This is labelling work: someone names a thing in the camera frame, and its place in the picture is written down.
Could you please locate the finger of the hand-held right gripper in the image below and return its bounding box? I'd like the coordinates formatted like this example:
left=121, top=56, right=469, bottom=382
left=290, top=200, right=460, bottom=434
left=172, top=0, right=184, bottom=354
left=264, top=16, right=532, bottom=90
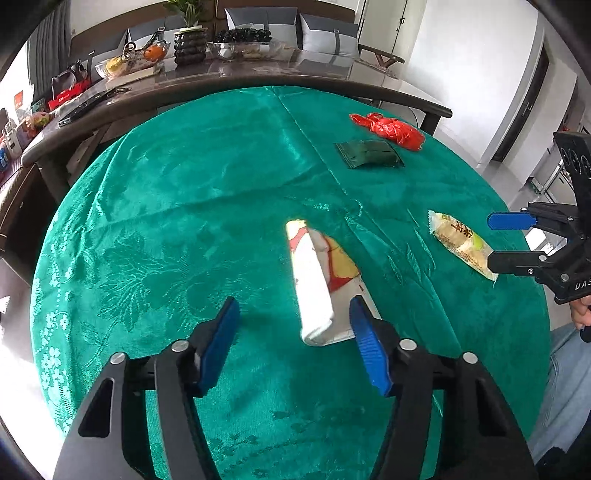
left=487, top=202, right=583, bottom=234
left=488, top=237, right=585, bottom=284

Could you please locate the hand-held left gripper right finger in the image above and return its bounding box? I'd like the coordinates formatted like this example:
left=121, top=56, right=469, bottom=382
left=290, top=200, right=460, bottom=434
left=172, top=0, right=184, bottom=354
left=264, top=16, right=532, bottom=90
left=348, top=296, right=539, bottom=480

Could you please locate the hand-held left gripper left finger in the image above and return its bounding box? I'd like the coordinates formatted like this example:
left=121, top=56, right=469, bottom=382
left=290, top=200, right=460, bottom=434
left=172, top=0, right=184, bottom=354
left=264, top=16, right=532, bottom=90
left=53, top=296, right=242, bottom=480

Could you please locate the yellow green snack packet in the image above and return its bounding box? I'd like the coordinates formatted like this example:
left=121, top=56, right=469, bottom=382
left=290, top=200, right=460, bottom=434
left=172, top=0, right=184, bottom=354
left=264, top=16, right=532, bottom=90
left=428, top=210, right=498, bottom=282

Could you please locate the white red yellow wrapper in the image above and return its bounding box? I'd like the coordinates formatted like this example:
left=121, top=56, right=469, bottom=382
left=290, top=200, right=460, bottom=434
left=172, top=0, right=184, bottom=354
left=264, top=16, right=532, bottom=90
left=285, top=219, right=383, bottom=347

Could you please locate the metal rack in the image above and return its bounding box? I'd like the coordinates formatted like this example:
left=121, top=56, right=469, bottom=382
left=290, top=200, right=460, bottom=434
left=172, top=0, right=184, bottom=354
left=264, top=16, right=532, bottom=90
left=526, top=159, right=575, bottom=204

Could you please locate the dark wooden door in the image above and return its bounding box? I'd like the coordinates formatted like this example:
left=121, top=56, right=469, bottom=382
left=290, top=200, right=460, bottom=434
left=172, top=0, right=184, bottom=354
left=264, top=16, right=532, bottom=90
left=492, top=44, right=552, bottom=163

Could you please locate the person's blue jeans leg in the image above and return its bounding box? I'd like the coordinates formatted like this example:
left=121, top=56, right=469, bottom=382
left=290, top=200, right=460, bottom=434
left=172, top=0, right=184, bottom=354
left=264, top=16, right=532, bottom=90
left=526, top=323, right=591, bottom=464

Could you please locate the red plastic bag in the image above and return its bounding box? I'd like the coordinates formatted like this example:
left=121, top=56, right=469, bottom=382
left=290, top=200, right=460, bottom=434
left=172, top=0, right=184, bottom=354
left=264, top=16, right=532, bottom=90
left=349, top=112, right=426, bottom=151

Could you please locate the green patterned tablecloth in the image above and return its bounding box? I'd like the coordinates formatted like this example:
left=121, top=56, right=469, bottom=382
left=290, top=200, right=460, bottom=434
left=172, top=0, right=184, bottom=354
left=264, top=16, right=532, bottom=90
left=30, top=85, right=552, bottom=480

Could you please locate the dark green packet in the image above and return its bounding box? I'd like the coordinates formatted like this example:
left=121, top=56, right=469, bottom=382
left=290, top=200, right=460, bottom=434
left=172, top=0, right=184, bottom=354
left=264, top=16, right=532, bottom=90
left=335, top=140, right=406, bottom=171

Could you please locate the wooden armrest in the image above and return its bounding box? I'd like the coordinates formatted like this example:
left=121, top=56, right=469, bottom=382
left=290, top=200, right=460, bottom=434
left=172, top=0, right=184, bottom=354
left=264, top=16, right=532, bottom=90
left=358, top=44, right=406, bottom=68

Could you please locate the white door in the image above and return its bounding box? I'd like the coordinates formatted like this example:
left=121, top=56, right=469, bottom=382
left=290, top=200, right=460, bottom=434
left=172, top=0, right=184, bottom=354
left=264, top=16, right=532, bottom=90
left=359, top=0, right=409, bottom=51

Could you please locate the cluttered wooden side cabinet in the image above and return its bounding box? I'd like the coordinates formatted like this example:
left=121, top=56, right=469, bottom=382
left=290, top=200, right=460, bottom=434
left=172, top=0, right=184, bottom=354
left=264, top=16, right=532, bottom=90
left=0, top=92, right=61, bottom=282

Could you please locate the grey white sofa cushion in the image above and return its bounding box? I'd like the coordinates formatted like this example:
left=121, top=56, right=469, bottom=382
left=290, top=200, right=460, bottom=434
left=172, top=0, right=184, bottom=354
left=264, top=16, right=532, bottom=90
left=225, top=7, right=302, bottom=49
left=299, top=13, right=360, bottom=58
left=127, top=23, right=181, bottom=49

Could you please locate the dark curved coffee table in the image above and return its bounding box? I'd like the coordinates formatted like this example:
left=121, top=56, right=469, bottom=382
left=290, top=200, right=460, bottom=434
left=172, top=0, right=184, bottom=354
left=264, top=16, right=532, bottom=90
left=21, top=46, right=453, bottom=185

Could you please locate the black remote control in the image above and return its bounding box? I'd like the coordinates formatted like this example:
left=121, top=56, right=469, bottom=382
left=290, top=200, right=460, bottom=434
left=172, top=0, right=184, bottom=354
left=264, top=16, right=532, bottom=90
left=56, top=90, right=132, bottom=127

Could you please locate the red box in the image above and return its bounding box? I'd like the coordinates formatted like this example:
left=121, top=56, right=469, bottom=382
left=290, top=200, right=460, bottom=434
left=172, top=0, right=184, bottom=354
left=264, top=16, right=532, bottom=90
left=47, top=79, right=93, bottom=112

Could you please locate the glass fruit bowl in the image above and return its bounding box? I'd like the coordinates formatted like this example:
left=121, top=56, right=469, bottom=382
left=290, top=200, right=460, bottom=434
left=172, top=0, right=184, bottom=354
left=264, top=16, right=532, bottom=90
left=95, top=41, right=172, bottom=80

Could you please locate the clear glass snack tray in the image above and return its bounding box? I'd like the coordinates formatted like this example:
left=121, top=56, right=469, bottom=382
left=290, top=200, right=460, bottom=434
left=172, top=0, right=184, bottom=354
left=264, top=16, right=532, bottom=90
left=207, top=39, right=288, bottom=61

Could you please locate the potted plant dark ribbed pot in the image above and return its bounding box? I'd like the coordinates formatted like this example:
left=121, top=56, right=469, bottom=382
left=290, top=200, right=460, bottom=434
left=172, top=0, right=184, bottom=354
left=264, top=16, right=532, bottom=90
left=163, top=0, right=209, bottom=66

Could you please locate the black handbag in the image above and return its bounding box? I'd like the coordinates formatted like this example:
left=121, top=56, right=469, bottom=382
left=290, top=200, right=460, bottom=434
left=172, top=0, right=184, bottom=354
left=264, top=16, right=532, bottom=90
left=51, top=62, right=89, bottom=93

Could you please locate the dark beaded decoration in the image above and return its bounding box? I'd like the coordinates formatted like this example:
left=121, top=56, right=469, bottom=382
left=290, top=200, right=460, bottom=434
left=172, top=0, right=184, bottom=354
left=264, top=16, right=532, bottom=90
left=215, top=28, right=274, bottom=44

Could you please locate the grey sofa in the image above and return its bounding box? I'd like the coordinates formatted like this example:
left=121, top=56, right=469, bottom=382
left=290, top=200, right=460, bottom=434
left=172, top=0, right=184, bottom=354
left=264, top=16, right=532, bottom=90
left=69, top=0, right=365, bottom=63

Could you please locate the grey curtain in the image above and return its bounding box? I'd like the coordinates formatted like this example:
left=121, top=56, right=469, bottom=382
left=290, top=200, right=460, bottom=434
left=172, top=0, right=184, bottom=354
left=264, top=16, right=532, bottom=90
left=27, top=4, right=71, bottom=95

